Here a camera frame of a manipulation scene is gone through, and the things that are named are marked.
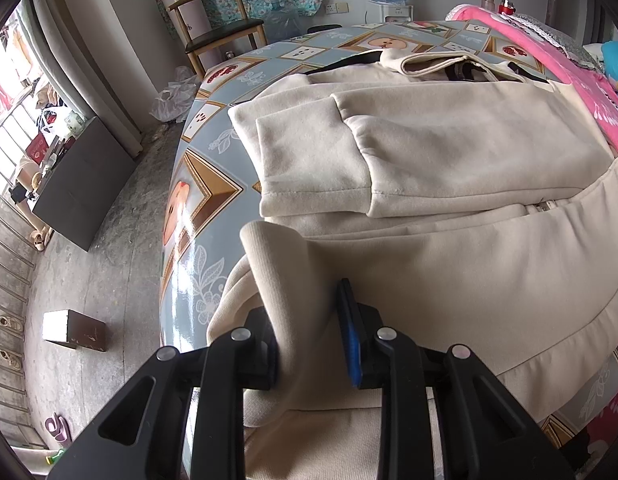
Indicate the pink floral blanket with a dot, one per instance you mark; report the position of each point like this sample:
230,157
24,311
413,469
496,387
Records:
599,95

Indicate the patterned vinyl tablecloth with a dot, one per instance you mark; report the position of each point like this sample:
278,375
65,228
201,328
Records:
214,220

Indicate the grey lace-trimmed cloth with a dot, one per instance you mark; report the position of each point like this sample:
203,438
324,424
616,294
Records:
554,35

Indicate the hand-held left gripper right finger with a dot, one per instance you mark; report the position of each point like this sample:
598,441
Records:
349,340

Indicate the crumpled clear plastic bag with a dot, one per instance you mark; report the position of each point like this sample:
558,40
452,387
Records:
174,95

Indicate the purple slipper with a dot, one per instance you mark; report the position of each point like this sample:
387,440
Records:
56,428

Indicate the white wall socket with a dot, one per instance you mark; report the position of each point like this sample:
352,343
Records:
337,8

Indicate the small brown box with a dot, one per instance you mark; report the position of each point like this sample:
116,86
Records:
79,330

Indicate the red lighter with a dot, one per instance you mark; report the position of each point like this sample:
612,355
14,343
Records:
506,7

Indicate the dark grey cabinet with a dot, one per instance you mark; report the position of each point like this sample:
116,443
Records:
84,180

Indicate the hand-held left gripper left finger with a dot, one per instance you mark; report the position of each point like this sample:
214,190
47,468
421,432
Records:
261,365

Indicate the beige zip jacket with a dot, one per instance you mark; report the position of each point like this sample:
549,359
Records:
439,260

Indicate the white water dispenser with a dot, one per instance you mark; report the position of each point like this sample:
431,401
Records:
389,12

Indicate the white plastic bag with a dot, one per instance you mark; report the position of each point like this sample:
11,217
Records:
49,121

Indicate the grey curtain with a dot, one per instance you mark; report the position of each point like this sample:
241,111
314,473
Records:
89,60

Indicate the wooden chair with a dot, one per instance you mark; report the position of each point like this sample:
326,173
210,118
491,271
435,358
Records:
224,35

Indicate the beige shoe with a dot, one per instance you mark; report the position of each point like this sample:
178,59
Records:
10,323
11,359

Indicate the red gift box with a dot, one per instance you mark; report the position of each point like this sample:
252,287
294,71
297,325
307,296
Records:
39,146

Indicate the dark door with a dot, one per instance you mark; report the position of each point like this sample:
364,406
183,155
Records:
589,10

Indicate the pale round box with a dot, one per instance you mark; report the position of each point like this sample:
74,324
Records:
189,15

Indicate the metal window railing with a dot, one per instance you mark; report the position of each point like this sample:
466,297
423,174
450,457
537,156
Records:
6,280

